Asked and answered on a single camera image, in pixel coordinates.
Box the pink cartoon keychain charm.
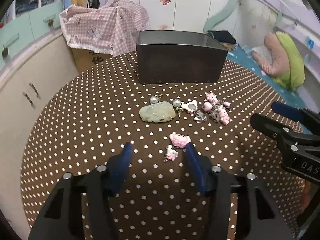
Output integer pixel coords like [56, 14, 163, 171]
[164, 133, 191, 162]

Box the pink cartoon charm bracelet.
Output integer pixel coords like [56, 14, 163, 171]
[201, 91, 232, 126]

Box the silver chain charm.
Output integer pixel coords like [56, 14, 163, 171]
[193, 109, 207, 122]

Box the green jade carved pendant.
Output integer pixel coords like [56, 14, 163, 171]
[139, 101, 176, 123]

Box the pearl earring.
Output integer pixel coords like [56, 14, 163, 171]
[149, 94, 163, 104]
[172, 99, 184, 118]

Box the green pillow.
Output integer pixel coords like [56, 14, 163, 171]
[273, 31, 305, 92]

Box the pink stuffed pillow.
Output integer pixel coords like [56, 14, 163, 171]
[252, 33, 290, 76]

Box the brown polka dot tablecloth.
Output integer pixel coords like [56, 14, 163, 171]
[21, 53, 304, 239]

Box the white triangular charm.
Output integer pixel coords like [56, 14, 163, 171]
[181, 100, 198, 114]

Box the blue patterned bed mattress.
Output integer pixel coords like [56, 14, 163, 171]
[227, 45, 319, 113]

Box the folded dark clothes pile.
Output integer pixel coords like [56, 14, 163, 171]
[207, 30, 236, 44]

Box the brown cardboard box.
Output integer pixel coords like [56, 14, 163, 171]
[71, 48, 112, 74]

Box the grey metal rectangular tray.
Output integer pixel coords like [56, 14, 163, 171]
[136, 30, 228, 84]

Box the white curved floor cabinet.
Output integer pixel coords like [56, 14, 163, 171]
[1, 29, 79, 239]

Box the pink checked cloth cover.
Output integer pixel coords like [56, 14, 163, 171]
[59, 0, 151, 56]

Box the teal drawer unit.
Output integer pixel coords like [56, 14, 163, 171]
[0, 1, 62, 68]

